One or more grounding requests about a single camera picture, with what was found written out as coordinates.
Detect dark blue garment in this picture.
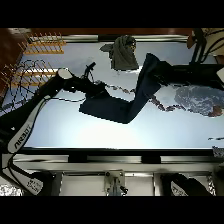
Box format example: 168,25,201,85
78,52,165,125

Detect grey garment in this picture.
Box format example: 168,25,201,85
99,34,140,72

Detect black cable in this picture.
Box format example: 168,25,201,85
49,95,87,104

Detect silver frame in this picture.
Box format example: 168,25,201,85
0,152,224,197

